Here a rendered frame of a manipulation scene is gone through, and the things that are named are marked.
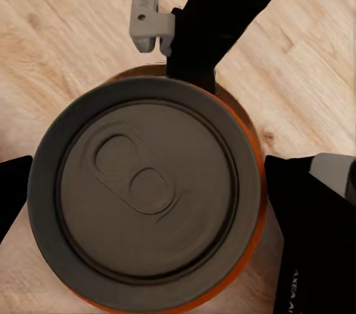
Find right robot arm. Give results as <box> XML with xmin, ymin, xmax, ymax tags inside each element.
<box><xmin>128</xmin><ymin>0</ymin><xmax>271</xmax><ymax>95</ymax></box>

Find trash can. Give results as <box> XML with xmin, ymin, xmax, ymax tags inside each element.
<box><xmin>105</xmin><ymin>65</ymin><xmax>265</xmax><ymax>163</ymax></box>

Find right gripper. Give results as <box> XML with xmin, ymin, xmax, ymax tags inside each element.
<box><xmin>166</xmin><ymin>0</ymin><xmax>246</xmax><ymax>95</ymax></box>

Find can of soda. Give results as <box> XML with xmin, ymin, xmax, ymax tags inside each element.
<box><xmin>27</xmin><ymin>76</ymin><xmax>268</xmax><ymax>314</ymax></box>

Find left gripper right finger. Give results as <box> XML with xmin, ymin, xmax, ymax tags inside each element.
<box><xmin>264</xmin><ymin>155</ymin><xmax>356</xmax><ymax>314</ymax></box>

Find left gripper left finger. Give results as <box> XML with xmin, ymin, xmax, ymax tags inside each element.
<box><xmin>0</xmin><ymin>155</ymin><xmax>33</xmax><ymax>243</ymax></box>

